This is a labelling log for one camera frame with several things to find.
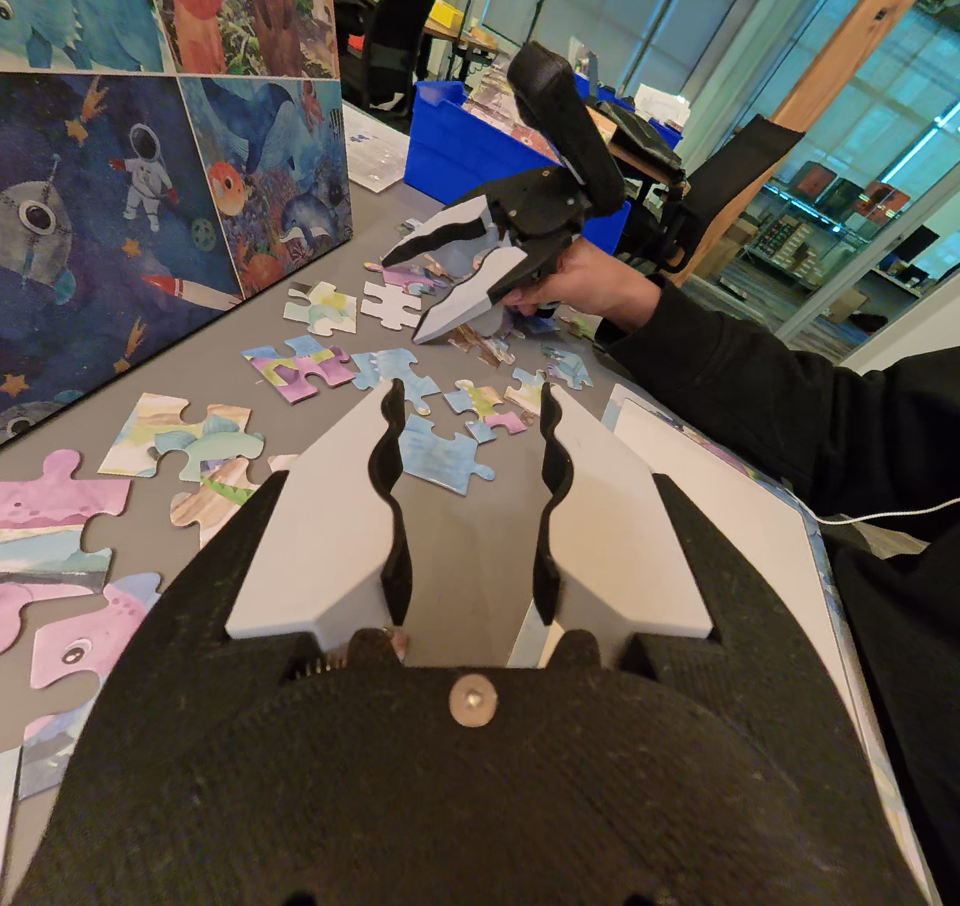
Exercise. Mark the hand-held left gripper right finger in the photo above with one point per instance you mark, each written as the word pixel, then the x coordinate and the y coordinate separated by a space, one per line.
pixel 630 554

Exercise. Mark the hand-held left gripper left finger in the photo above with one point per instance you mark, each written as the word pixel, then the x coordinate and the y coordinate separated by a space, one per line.
pixel 315 546

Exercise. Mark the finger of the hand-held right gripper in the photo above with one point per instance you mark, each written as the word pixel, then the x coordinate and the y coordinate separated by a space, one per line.
pixel 465 299
pixel 457 213

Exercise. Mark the pile of jigsaw pieces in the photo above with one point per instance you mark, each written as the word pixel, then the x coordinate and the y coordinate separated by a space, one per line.
pixel 390 305

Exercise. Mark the puzzle tray with painted border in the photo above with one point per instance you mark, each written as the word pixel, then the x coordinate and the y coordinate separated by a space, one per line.
pixel 735 531

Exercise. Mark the light blue jigsaw piece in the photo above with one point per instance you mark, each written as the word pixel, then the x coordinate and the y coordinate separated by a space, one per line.
pixel 442 460

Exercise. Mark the person's right forearm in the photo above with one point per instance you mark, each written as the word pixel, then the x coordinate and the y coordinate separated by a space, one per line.
pixel 750 396

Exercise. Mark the person's right hand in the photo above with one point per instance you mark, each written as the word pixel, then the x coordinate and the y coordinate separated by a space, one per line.
pixel 600 284

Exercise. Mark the blue plastic bin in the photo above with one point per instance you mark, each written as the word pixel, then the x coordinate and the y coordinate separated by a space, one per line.
pixel 442 149
pixel 671 135

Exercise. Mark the printed paper sheet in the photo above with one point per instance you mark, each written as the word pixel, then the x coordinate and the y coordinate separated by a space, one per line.
pixel 375 156

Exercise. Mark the black office chair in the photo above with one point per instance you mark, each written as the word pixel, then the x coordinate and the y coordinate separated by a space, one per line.
pixel 397 36
pixel 735 171

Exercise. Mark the yellow box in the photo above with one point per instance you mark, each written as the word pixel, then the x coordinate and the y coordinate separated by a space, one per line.
pixel 446 18

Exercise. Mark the dark storage shelf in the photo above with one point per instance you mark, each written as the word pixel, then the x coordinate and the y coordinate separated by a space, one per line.
pixel 795 246

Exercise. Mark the illustrated puzzle box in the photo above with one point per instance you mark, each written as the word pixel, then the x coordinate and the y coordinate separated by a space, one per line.
pixel 150 171

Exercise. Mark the wooden post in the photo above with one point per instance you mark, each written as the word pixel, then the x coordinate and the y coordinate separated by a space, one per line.
pixel 862 29

